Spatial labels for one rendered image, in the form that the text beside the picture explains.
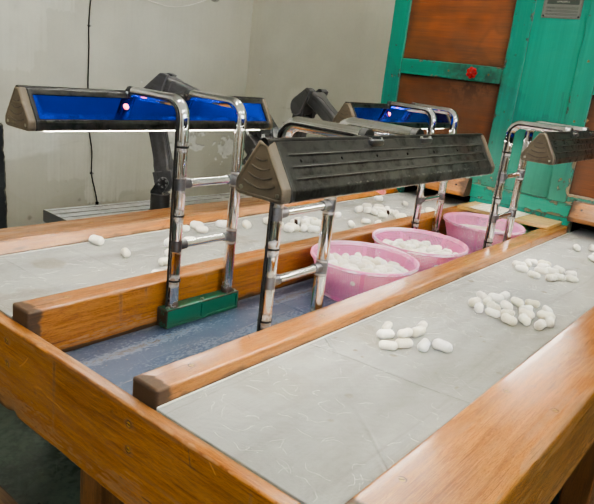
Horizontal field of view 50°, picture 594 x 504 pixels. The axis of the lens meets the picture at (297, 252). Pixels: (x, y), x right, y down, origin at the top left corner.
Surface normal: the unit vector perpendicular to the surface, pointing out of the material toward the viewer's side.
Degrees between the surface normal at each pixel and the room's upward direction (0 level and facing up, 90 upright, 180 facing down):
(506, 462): 0
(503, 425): 0
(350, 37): 90
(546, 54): 90
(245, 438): 0
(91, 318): 90
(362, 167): 58
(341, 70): 90
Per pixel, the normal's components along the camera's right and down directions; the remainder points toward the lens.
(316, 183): 0.71, -0.29
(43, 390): -0.63, 0.15
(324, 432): 0.11, -0.95
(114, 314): 0.77, 0.26
